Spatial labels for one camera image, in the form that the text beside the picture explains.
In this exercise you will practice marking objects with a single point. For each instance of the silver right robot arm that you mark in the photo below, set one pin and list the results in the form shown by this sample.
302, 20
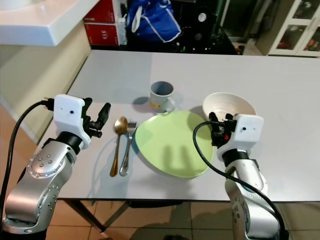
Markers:
250, 195

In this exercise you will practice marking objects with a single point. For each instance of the blue fabric bag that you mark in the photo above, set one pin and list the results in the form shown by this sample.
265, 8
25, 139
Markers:
152, 22

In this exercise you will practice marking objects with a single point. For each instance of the black table leg frame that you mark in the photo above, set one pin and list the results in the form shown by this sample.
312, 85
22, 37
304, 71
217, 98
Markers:
85, 215

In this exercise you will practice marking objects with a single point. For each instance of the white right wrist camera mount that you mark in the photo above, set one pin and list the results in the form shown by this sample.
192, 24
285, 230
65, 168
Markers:
247, 129

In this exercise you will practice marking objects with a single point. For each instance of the light green plate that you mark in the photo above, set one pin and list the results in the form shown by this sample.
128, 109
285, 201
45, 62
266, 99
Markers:
172, 145

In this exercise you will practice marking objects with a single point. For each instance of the silver metal fork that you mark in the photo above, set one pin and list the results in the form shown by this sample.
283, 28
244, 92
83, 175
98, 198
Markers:
124, 160

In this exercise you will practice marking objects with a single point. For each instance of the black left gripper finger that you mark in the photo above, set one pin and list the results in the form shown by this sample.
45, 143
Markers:
104, 114
87, 109

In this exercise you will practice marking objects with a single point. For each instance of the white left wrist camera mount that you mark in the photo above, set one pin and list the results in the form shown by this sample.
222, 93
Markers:
69, 114

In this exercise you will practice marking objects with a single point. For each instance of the white ceramic bowl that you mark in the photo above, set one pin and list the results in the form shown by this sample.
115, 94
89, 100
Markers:
227, 104

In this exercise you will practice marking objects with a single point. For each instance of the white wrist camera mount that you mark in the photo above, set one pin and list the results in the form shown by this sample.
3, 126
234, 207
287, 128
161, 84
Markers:
69, 114
247, 129

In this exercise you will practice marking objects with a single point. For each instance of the gold metal spoon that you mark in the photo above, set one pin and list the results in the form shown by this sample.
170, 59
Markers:
120, 126

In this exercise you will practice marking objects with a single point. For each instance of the white kitchen counter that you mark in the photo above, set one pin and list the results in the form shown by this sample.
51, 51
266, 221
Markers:
45, 22

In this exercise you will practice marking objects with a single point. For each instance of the grey mug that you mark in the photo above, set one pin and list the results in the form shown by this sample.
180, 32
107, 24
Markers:
161, 99

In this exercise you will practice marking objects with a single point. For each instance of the black appliance with white dial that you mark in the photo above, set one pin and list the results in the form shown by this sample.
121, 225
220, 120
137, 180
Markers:
210, 25

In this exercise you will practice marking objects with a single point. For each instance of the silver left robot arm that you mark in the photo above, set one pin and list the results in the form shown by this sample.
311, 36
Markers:
40, 180

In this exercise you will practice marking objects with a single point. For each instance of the white glass door cabinet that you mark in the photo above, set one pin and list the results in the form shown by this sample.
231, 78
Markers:
295, 30

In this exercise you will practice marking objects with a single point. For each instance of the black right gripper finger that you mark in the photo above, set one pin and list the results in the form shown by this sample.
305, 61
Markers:
213, 118
230, 118

